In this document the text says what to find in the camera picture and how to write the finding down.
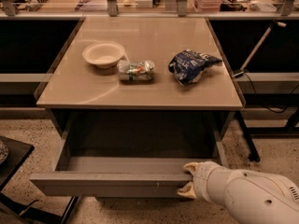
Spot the blue chip bag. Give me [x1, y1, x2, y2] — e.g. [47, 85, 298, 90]
[168, 49, 222, 86]

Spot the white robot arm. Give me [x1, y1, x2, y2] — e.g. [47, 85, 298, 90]
[178, 161, 299, 224]

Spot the black floor base frame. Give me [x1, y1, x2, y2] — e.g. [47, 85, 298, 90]
[0, 193, 78, 224]

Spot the grey top drawer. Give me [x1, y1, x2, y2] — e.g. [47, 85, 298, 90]
[30, 111, 226, 198]

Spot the grey drawer cabinet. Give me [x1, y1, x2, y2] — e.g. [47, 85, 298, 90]
[33, 15, 247, 203]

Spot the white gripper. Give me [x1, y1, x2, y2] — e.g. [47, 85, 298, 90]
[178, 161, 233, 203]

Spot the purple white book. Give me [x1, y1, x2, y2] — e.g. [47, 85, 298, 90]
[75, 0, 107, 11]

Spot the metal shelf post right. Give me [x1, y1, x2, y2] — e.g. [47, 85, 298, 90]
[177, 0, 187, 17]

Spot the white rod with cable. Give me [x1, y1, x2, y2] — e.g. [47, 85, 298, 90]
[233, 21, 287, 77]

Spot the metal shelf post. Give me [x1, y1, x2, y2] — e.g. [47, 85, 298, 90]
[107, 0, 118, 17]
[177, 0, 187, 17]

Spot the black table at left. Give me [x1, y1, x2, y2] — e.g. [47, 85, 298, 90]
[0, 136, 35, 191]

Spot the white paper bowl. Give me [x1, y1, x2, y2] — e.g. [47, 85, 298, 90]
[82, 42, 125, 68]

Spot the black stand leg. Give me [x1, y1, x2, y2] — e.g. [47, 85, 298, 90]
[235, 111, 261, 162]

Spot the crushed green white can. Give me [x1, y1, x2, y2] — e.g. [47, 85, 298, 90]
[117, 60, 155, 81]

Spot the metal shelf post left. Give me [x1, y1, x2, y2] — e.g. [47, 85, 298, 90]
[107, 0, 118, 17]

